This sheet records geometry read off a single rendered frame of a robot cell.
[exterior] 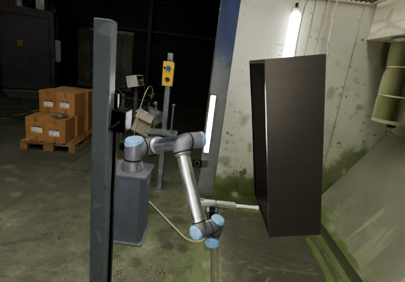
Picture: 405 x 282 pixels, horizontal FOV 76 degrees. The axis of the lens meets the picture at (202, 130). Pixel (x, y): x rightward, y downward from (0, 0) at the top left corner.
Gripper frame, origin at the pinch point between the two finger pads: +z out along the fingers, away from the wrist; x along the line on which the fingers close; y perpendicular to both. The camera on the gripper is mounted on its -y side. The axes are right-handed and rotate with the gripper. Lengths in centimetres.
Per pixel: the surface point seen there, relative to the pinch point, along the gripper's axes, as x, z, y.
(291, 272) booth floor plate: 68, -14, 49
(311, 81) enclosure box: 52, -13, -103
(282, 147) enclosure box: 40, -18, -61
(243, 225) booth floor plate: 38, 43, 54
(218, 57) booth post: 1, 99, -103
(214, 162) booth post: 5, 85, 7
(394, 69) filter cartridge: 148, 57, -106
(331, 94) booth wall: 118, 92, -74
